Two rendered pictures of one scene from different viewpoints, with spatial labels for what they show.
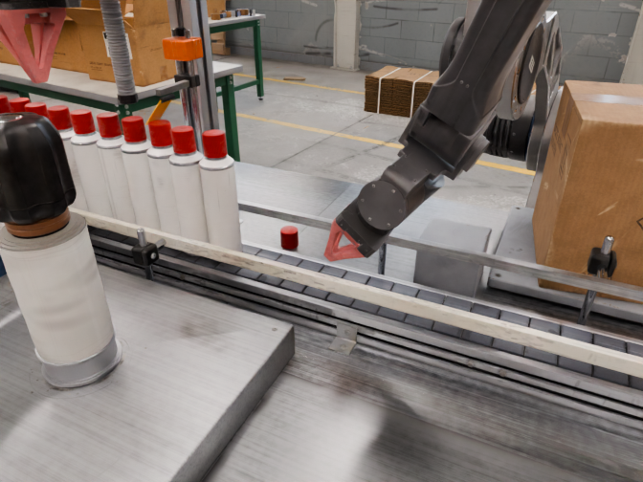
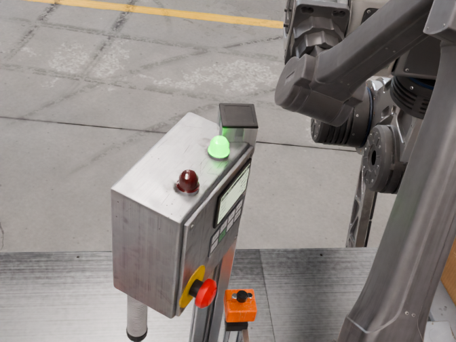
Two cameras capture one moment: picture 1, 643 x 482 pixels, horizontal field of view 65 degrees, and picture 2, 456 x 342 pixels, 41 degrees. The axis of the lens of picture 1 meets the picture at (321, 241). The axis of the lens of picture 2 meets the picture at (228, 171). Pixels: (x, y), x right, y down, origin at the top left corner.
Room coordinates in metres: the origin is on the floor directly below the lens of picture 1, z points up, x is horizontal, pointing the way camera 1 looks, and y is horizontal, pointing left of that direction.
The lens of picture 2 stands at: (0.42, 0.58, 1.97)
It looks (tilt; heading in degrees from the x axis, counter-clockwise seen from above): 44 degrees down; 323
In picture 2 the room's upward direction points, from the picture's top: 9 degrees clockwise
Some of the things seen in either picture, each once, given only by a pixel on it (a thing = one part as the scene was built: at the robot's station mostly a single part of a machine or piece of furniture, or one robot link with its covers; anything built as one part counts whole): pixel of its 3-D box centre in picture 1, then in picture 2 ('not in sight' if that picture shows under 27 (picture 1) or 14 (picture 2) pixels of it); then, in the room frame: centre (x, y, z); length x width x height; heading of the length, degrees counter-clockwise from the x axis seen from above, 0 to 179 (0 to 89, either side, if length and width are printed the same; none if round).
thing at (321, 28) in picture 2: not in sight; (317, 47); (1.03, -0.03, 1.45); 0.09 x 0.08 x 0.12; 58
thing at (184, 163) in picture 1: (190, 192); not in sight; (0.72, 0.20, 0.98); 0.05 x 0.05 x 0.20
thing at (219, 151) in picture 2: not in sight; (219, 146); (0.86, 0.26, 1.49); 0.03 x 0.03 x 0.02
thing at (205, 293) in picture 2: not in sight; (202, 292); (0.78, 0.31, 1.33); 0.04 x 0.03 x 0.04; 120
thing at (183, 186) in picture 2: not in sight; (188, 180); (0.83, 0.32, 1.49); 0.03 x 0.03 x 0.02
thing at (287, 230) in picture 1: (289, 236); not in sight; (0.82, 0.06, 0.85); 0.03 x 0.03 x 0.03
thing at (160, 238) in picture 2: not in sight; (182, 216); (0.86, 0.30, 1.38); 0.17 x 0.10 x 0.19; 120
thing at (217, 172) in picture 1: (220, 197); not in sight; (0.70, 0.15, 0.98); 0.05 x 0.05 x 0.20
